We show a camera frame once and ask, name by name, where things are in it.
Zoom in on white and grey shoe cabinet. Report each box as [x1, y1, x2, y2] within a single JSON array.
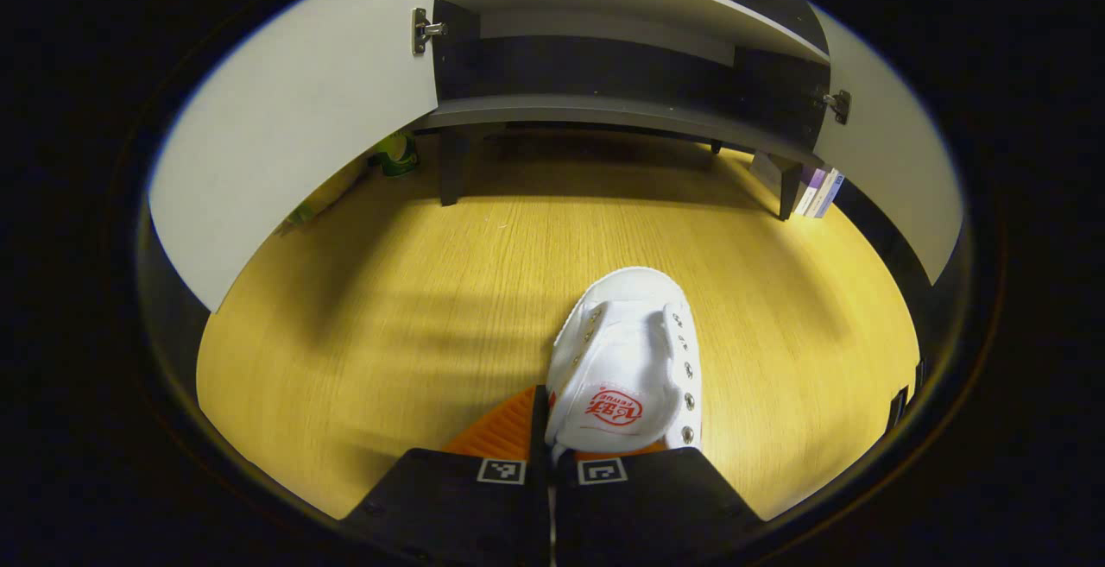
[[413, 0, 831, 221]]

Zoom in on yellow plush toy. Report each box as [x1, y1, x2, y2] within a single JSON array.
[[281, 131, 421, 236]]

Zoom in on white shoe cabinet door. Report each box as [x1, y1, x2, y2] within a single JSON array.
[[148, 0, 450, 313], [811, 2, 963, 286]]

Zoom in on purple and white book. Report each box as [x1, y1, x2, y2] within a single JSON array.
[[792, 166, 819, 216]]

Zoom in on white canvas shoe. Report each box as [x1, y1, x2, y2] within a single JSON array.
[[544, 267, 704, 464]]

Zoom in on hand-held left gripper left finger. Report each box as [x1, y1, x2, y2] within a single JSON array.
[[341, 384, 553, 559]]

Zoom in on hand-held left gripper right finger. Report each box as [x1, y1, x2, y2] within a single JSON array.
[[552, 438, 765, 561]]

